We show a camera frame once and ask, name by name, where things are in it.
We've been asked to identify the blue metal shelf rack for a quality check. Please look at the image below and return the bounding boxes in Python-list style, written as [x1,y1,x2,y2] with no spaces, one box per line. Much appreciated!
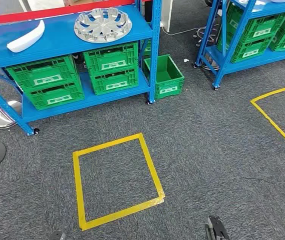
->
[0,0,163,137]
[193,0,285,91]

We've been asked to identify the white curved plastic part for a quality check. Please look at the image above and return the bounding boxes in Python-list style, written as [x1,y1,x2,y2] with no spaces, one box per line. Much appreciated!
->
[6,19,46,54]

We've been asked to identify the open-top green plastic crate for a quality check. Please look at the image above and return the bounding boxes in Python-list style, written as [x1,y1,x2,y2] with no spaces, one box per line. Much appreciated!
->
[142,53,185,100]

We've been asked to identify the chrome stool base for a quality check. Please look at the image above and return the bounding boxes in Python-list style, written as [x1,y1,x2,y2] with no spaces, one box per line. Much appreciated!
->
[201,59,220,71]

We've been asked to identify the chrome stool with black seat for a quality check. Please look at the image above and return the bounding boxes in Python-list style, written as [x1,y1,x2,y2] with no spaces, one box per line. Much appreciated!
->
[193,0,220,47]

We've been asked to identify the red barrier belt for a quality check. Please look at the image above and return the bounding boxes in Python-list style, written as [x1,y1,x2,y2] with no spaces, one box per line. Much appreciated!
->
[0,0,135,27]

